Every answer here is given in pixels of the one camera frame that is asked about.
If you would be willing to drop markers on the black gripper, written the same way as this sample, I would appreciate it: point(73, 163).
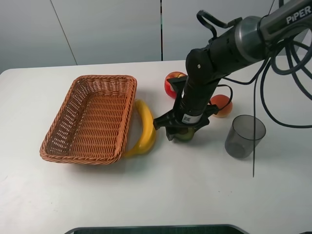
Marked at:
point(189, 109)

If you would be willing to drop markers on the red apple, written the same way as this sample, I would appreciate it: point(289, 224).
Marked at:
point(167, 86)

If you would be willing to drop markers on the halved green avocado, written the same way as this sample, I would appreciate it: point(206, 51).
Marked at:
point(181, 135)

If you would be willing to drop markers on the yellow banana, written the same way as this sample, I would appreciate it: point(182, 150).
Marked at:
point(148, 135)

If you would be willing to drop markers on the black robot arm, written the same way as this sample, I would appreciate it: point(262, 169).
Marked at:
point(234, 46)

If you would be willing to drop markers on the orange peach fruit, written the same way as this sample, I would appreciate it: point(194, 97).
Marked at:
point(221, 101)

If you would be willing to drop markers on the grey translucent plastic cup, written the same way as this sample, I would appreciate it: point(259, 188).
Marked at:
point(244, 132)

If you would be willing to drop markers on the brown wicker basket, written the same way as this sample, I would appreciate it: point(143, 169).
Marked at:
point(93, 122)

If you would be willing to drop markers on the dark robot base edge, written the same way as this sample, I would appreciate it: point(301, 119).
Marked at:
point(187, 229)

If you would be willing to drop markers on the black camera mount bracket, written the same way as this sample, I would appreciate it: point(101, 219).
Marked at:
point(178, 83)

